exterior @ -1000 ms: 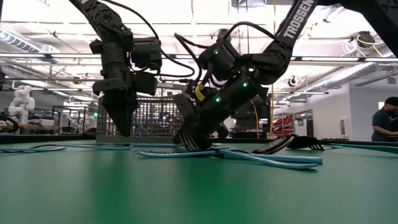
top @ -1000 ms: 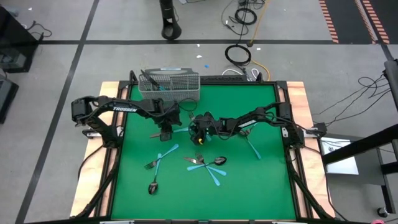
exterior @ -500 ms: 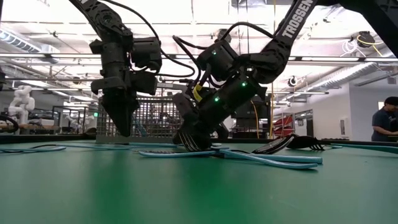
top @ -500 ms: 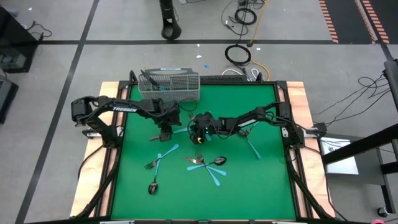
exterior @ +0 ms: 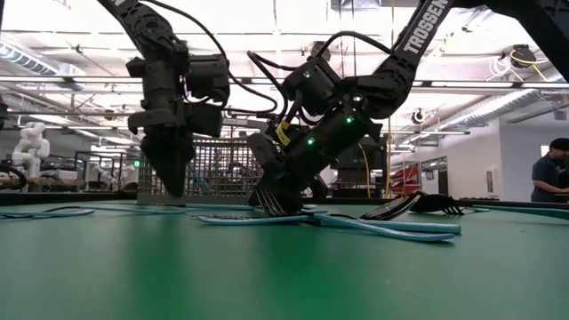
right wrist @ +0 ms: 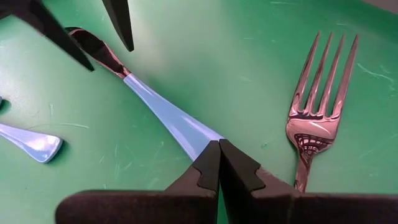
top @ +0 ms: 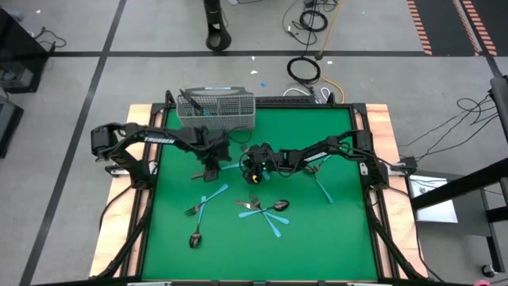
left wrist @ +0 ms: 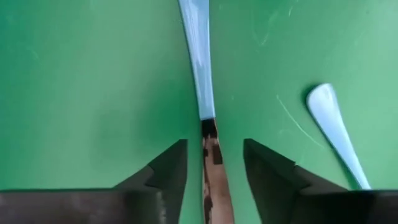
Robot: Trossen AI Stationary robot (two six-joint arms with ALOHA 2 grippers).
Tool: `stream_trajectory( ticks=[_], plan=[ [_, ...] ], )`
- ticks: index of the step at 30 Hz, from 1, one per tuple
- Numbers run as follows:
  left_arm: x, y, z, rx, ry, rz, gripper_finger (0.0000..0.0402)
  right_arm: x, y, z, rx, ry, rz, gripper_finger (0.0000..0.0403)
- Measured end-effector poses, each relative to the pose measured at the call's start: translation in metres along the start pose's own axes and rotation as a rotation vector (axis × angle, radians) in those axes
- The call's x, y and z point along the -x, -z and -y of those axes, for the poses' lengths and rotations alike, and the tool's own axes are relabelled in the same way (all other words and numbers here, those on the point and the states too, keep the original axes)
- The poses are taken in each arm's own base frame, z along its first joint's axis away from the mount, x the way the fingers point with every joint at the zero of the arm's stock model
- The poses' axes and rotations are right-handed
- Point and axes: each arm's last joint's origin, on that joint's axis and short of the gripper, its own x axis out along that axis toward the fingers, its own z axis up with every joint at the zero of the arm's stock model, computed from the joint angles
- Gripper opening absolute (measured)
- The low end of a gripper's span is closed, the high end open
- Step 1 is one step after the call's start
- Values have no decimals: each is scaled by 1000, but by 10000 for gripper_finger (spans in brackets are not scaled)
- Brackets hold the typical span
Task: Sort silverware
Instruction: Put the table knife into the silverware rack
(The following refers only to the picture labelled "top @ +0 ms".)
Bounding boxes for white sheet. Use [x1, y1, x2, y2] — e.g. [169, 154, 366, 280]
[407, 174, 460, 224]

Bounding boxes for black power strip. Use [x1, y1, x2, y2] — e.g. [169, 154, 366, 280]
[256, 95, 318, 105]

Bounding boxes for grey plastic cutlery basket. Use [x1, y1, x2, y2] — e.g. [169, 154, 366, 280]
[175, 86, 257, 131]

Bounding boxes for black desk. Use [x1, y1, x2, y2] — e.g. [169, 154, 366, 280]
[0, 7, 52, 95]

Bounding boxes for orange floor cable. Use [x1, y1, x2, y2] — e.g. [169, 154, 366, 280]
[316, 0, 346, 105]

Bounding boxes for teal-handled spoon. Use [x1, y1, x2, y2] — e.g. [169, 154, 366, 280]
[237, 199, 291, 219]
[303, 154, 332, 175]
[188, 195, 207, 250]

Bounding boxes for black metal workstation frame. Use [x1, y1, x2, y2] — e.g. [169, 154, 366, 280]
[408, 75, 508, 279]

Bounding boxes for green table mat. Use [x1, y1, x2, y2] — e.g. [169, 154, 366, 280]
[140, 106, 379, 281]

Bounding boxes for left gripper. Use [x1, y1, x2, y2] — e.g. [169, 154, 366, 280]
[195, 127, 233, 183]

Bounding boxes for black equipment box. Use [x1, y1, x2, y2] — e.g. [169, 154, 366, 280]
[0, 97, 25, 160]

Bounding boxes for black orange-striped floor mat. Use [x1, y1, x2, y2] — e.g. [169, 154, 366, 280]
[405, 0, 499, 57]

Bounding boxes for black pedestal stand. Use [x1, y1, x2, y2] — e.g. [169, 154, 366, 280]
[202, 0, 233, 52]

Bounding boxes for coiled black cable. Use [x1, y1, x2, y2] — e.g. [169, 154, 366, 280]
[298, 10, 329, 33]
[286, 56, 321, 85]

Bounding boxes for white floor cable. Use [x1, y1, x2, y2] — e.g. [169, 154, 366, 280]
[282, 86, 331, 101]

